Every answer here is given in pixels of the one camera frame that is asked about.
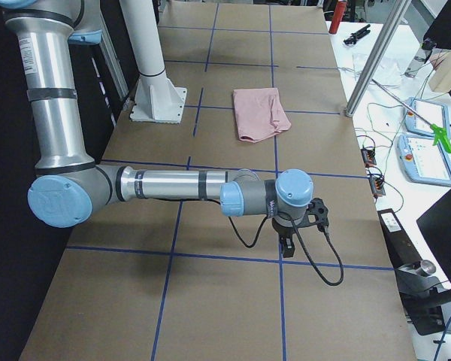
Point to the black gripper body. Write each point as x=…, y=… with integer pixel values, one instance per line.
x=280, y=228

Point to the black folded tripod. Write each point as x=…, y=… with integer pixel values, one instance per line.
x=358, y=35

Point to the red cylinder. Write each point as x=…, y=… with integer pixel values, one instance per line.
x=339, y=10

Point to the far teach pendant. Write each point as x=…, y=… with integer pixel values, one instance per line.
x=434, y=112

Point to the pink Snoopy t-shirt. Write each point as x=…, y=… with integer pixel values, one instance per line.
x=259, y=114

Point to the black box device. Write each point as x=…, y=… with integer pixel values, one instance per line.
x=415, y=277

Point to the black monitor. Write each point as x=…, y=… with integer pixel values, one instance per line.
x=435, y=226

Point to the metal stand with green clip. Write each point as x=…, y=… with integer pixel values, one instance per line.
x=440, y=134

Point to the clear plastic sheet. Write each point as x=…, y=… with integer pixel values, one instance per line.
x=387, y=73

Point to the near teach pendant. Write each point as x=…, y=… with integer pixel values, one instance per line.
x=423, y=162

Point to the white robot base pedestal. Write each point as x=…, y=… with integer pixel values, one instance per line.
x=156, y=99

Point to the teach pendant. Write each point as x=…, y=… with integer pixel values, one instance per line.
x=423, y=162
x=434, y=112

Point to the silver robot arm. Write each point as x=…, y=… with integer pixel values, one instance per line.
x=211, y=47

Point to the aluminium frame post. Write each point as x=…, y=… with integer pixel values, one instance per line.
x=380, y=46

